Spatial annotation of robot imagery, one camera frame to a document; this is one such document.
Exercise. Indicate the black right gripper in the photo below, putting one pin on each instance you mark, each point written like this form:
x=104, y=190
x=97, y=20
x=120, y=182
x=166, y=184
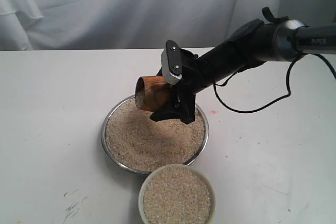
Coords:
x=181, y=102

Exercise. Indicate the brown wooden cup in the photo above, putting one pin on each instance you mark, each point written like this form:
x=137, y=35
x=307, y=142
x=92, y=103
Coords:
x=151, y=92

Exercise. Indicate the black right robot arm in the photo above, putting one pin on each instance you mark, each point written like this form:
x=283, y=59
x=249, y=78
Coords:
x=256, y=42

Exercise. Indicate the round steel rice plate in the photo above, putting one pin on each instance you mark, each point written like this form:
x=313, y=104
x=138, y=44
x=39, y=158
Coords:
x=138, y=145

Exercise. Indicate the white ceramic rice bowl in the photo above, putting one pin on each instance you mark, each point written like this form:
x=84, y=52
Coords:
x=176, y=194

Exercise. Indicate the white backdrop cloth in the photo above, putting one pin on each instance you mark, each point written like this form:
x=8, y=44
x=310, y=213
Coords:
x=127, y=24

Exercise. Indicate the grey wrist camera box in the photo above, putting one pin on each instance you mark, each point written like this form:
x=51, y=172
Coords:
x=171, y=63

